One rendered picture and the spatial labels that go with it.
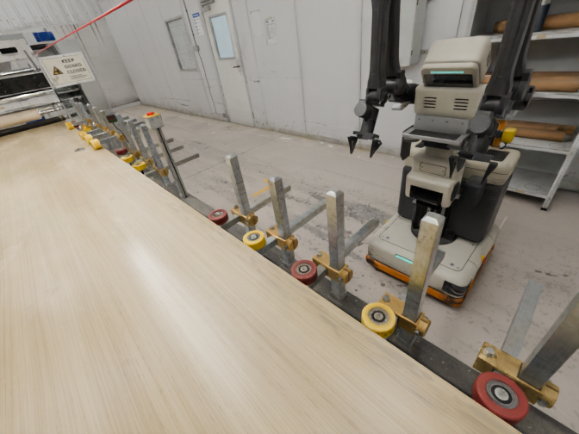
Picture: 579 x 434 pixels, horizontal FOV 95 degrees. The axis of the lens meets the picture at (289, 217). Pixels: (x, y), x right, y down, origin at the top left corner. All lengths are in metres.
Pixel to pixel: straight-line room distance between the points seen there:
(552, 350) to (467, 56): 0.99
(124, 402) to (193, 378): 0.15
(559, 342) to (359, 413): 0.37
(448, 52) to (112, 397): 1.50
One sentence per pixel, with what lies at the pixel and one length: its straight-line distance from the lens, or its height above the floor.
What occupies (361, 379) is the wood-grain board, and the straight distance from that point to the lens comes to 0.65.
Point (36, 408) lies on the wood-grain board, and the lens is 0.91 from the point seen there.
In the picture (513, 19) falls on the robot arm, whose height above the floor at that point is 1.44.
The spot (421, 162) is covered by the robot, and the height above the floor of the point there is 0.87.
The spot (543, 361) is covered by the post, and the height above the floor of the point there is 0.93.
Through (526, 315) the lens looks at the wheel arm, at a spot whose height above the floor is 0.84.
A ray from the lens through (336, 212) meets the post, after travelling 0.73.
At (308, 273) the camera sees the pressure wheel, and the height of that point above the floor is 0.91.
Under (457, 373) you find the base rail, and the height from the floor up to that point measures 0.70.
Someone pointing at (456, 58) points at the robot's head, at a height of 1.33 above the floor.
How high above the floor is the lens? 1.50
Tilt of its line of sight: 35 degrees down
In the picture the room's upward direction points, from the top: 9 degrees counter-clockwise
